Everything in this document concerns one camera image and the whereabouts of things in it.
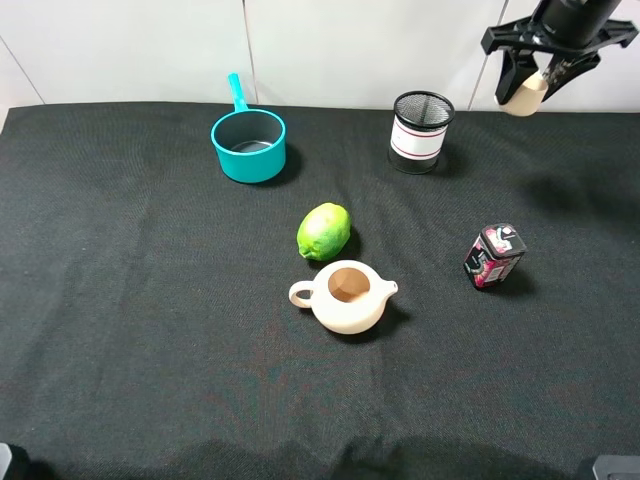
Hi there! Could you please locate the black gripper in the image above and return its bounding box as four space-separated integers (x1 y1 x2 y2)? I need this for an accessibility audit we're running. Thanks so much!
481 17 639 105

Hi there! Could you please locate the small cream cup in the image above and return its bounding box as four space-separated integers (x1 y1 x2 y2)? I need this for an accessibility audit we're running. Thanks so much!
500 72 548 117

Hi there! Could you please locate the grey robot base left corner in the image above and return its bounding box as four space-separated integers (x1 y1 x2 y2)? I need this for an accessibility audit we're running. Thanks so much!
0 443 30 480

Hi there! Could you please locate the grey robot base right corner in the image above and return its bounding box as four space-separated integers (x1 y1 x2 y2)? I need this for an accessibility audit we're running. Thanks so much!
577 455 640 480

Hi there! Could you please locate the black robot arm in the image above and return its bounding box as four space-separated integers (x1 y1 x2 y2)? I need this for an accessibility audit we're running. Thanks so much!
481 1 639 116

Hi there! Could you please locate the black mesh pen holder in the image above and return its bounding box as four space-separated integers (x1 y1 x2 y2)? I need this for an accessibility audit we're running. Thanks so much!
388 90 455 174

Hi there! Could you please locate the black pink tea tin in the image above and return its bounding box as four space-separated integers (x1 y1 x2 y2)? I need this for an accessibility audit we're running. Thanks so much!
463 222 527 289

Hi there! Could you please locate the green lime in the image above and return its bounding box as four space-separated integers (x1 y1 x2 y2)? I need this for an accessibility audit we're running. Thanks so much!
296 202 351 261

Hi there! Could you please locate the cream ceramic teapot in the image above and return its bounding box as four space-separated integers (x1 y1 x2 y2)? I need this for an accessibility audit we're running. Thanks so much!
288 260 398 335

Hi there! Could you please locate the black woven table cloth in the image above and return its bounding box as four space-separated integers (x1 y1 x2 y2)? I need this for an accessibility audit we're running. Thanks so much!
1 103 639 479

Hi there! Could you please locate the teal saucepan with handle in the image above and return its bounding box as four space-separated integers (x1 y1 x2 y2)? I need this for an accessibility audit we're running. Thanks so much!
210 72 287 184

